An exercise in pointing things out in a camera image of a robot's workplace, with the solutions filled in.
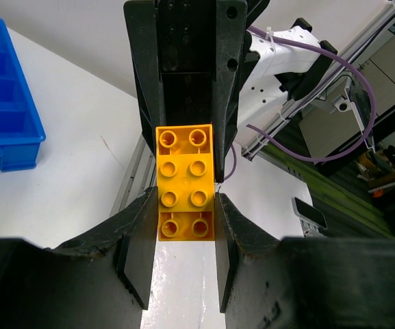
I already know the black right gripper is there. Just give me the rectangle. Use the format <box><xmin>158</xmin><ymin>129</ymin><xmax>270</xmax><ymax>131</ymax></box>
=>
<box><xmin>123</xmin><ymin>1</ymin><xmax>269</xmax><ymax>182</ymax></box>

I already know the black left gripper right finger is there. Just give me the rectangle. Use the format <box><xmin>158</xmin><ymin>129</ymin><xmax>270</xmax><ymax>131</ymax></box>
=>
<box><xmin>214</xmin><ymin>193</ymin><xmax>395</xmax><ymax>328</ymax></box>

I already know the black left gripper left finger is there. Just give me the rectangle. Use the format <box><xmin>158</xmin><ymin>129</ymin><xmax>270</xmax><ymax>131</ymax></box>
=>
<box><xmin>0</xmin><ymin>187</ymin><xmax>158</xmax><ymax>328</ymax></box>

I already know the aluminium table edge rail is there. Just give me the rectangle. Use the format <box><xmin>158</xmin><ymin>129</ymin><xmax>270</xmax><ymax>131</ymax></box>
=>
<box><xmin>110</xmin><ymin>136</ymin><xmax>156</xmax><ymax>216</ymax></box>

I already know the blue plastic sorting bin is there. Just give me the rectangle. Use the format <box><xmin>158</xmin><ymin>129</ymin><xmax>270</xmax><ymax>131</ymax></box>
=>
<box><xmin>0</xmin><ymin>19</ymin><xmax>46</xmax><ymax>171</ymax></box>

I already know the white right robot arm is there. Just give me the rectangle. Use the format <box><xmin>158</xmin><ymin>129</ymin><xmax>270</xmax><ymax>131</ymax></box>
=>
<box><xmin>123</xmin><ymin>1</ymin><xmax>335</xmax><ymax>183</ymax></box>

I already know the orange yellow lego brick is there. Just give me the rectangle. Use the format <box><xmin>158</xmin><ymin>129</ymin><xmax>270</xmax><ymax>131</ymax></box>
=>
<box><xmin>155</xmin><ymin>124</ymin><xmax>215</xmax><ymax>241</ymax></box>

